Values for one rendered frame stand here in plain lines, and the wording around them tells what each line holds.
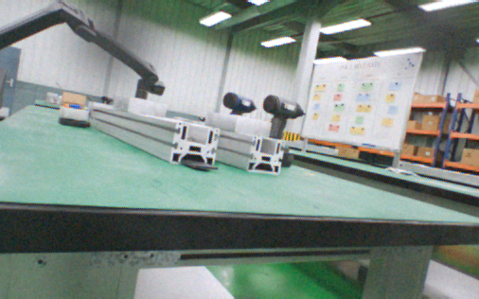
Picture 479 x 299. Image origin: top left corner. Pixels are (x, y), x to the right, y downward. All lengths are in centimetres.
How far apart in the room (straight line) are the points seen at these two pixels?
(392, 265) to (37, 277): 62
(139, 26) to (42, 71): 346
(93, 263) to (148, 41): 1260
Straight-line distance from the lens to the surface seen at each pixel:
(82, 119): 128
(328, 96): 450
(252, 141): 79
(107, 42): 148
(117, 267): 46
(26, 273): 45
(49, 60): 1247
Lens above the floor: 87
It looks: 3 degrees down
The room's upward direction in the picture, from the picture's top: 11 degrees clockwise
